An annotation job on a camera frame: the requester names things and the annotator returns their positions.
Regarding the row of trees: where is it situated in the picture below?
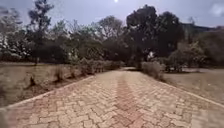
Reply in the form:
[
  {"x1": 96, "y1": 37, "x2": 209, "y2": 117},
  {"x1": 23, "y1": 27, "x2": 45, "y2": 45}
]
[{"x1": 0, "y1": 0, "x2": 224, "y2": 73}]

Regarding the row of dry bushes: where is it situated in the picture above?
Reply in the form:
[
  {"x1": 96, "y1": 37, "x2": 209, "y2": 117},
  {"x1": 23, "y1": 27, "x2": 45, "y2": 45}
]
[{"x1": 26, "y1": 58, "x2": 125, "y2": 88}]

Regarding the dry bush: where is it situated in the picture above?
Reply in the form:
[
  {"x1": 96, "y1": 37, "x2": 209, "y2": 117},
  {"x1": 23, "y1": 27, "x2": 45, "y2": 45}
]
[{"x1": 141, "y1": 61, "x2": 165, "y2": 81}]

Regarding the red brick path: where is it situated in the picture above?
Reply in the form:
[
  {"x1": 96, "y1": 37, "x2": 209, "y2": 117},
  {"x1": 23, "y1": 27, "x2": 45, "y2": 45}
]
[{"x1": 0, "y1": 68, "x2": 224, "y2": 128}]

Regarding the pale stone kerb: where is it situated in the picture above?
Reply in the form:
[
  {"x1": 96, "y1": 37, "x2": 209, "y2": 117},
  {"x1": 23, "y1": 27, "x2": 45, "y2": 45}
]
[
  {"x1": 0, "y1": 74, "x2": 98, "y2": 112},
  {"x1": 141, "y1": 71, "x2": 224, "y2": 109}
]

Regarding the dry brown grass ground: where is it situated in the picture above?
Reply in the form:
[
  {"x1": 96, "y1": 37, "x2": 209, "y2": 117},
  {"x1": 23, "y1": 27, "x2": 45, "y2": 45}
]
[
  {"x1": 161, "y1": 67, "x2": 224, "y2": 105},
  {"x1": 0, "y1": 61, "x2": 98, "y2": 108}
]

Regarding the building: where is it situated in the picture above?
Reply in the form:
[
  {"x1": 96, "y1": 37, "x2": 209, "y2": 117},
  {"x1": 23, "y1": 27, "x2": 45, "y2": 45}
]
[{"x1": 181, "y1": 22, "x2": 224, "y2": 41}]

